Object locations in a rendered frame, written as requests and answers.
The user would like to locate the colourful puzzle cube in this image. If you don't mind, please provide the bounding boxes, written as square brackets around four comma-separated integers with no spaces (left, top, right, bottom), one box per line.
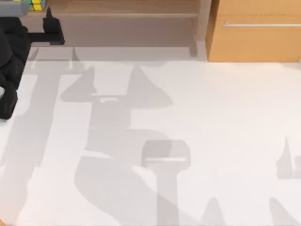
[13,0,47,12]

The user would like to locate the pale grey rounded box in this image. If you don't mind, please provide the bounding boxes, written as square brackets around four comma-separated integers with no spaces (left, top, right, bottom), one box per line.
[0,1,30,17]

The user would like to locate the wooden open shelves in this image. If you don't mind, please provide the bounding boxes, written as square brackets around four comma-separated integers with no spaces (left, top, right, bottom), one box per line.
[26,0,213,57]

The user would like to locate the wooden cupboard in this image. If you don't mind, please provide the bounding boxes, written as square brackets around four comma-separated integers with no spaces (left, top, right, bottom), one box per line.
[205,0,301,63]

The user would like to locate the wooden drawer front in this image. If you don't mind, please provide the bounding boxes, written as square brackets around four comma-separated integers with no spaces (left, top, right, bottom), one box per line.
[207,15,301,63]

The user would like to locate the long metal handle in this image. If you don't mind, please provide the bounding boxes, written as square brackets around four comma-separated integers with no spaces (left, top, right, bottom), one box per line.
[222,21,301,28]

